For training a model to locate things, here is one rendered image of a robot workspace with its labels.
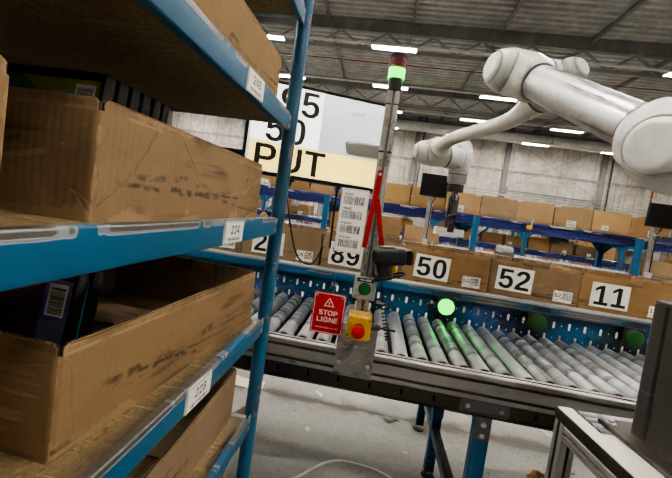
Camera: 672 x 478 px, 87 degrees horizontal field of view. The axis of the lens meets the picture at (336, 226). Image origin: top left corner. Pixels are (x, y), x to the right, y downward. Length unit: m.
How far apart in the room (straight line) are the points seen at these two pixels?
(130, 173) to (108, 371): 0.19
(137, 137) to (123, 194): 0.05
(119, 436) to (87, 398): 0.05
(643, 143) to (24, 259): 0.86
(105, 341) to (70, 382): 0.04
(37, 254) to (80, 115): 0.13
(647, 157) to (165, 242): 0.78
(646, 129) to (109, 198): 0.83
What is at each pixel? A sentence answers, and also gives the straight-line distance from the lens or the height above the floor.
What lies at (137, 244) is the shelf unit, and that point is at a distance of 0.33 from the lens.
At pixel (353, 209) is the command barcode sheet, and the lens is 1.09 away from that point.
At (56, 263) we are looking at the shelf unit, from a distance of 0.28.
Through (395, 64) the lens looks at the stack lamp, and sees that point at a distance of 1.18.
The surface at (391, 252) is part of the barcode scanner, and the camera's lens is 1.04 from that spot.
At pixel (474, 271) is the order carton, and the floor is 0.98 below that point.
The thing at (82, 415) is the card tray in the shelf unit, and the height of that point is 0.97.
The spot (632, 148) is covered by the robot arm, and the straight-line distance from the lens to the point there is 0.86.
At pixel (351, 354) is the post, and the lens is 1.18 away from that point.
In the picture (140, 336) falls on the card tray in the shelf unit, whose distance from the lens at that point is 0.44.
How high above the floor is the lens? 1.18
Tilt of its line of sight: 3 degrees down
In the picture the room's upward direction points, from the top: 8 degrees clockwise
